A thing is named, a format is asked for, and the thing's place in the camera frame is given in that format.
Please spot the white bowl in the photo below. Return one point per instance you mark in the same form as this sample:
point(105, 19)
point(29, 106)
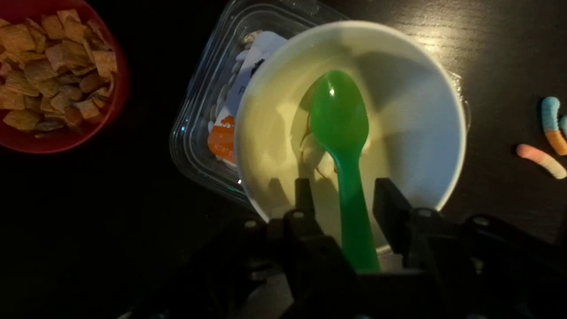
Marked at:
point(413, 131)

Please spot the green plastic spoon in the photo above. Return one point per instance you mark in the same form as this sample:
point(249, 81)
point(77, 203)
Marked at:
point(339, 118)

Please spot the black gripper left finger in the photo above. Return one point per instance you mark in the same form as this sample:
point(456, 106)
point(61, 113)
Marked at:
point(304, 198)

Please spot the orange red bowl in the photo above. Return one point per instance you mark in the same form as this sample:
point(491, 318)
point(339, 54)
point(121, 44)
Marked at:
point(112, 118)

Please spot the cereal pieces heap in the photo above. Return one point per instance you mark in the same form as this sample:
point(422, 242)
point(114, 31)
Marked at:
point(54, 65)

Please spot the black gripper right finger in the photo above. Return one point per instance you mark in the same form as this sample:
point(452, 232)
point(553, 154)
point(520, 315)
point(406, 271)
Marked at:
point(392, 210)

